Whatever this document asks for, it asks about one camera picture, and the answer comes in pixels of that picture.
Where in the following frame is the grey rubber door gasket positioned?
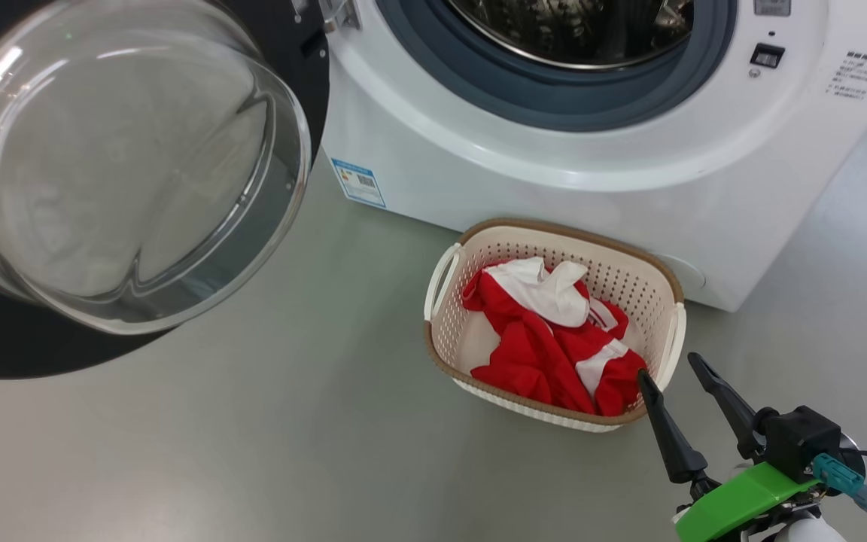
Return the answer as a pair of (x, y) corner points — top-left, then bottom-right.
(375, 0), (739, 134)

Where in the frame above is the cream laundry basket brown rim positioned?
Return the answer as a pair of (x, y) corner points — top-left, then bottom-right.
(424, 218), (686, 434)

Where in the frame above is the steel washer drum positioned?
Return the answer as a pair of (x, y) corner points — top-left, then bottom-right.
(445, 0), (694, 72)

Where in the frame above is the black door latch socket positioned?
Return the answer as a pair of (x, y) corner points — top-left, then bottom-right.
(750, 43), (786, 70)

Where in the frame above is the black round glass washer door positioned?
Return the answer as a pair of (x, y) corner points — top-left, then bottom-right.
(0, 0), (330, 379)

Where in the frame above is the white front-load washing machine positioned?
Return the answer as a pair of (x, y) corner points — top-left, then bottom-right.
(321, 0), (867, 313)

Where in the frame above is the blue energy label sticker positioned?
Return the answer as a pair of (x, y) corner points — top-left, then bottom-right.
(330, 157), (388, 209)

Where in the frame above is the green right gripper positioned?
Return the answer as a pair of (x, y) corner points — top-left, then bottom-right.
(637, 352), (820, 542)

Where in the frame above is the red and white garment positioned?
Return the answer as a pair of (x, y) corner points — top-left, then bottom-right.
(461, 257), (649, 417)

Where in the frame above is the small printed warning text label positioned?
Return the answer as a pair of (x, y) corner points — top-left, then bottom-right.
(825, 51), (867, 100)

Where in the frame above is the teal right camera connector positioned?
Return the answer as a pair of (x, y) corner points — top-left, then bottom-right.
(812, 453), (867, 514)

